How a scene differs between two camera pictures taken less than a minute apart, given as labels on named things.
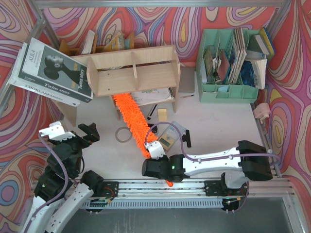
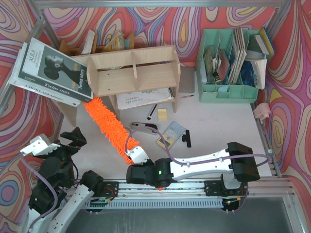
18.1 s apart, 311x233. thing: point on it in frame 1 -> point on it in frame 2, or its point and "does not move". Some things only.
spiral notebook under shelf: (152, 95) does not move
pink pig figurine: (262, 111) does not move
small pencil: (187, 96) does not move
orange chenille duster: (141, 131) -> (119, 134)
